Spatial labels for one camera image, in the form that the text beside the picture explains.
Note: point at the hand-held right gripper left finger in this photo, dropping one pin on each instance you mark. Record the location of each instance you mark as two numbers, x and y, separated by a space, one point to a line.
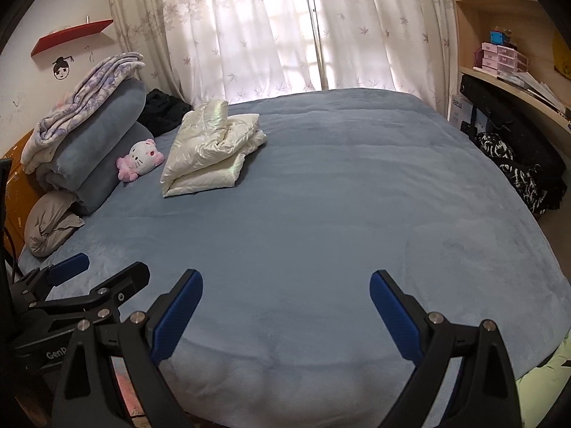
176 316

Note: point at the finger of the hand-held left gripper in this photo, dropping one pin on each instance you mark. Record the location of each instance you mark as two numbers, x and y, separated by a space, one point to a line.
120 278
69 264

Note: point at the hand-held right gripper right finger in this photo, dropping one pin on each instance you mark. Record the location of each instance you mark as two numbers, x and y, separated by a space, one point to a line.
397 316

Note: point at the white puffer jacket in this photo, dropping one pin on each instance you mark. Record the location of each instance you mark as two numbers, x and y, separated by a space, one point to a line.
209 151

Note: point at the beige pillow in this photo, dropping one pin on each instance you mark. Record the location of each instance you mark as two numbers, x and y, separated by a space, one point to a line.
49 223

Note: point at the pink cat plush toy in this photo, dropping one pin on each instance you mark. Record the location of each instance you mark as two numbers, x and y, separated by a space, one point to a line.
140 158

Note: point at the blue bed blanket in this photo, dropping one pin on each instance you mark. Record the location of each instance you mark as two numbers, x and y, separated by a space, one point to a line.
334 209

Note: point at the floral folded blanket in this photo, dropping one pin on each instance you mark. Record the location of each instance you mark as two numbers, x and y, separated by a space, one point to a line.
84 98

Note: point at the light green garment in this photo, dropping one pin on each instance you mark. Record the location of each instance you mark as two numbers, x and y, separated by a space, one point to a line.
548 388

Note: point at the dark cloth pile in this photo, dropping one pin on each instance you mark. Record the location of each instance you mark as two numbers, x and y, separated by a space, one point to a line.
163 109

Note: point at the black and white garment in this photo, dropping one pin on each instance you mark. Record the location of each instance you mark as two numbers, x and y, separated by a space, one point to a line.
517 174

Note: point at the white cardboard box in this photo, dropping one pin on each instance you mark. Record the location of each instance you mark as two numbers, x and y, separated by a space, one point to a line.
459 113

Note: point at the stack of papers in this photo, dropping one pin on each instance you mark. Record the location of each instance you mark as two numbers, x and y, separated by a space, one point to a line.
535 89

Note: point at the white floral curtain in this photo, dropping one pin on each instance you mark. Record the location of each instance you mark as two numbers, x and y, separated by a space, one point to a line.
223 31
383 31

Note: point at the pink drawer organizer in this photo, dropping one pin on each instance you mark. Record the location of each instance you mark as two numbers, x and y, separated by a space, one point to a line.
499 59

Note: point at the blue toy box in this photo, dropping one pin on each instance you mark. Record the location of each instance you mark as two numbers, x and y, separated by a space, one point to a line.
499 38

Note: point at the yellow cloth item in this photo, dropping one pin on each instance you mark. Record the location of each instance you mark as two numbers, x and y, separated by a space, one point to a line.
563 55

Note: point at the wooden shelf unit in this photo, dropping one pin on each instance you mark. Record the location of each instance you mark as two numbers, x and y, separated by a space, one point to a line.
517 11

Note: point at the face wall sticker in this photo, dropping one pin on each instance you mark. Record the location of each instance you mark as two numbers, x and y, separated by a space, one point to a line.
61 69

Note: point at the red wall shelf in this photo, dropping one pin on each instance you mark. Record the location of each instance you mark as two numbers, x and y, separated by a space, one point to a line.
71 35

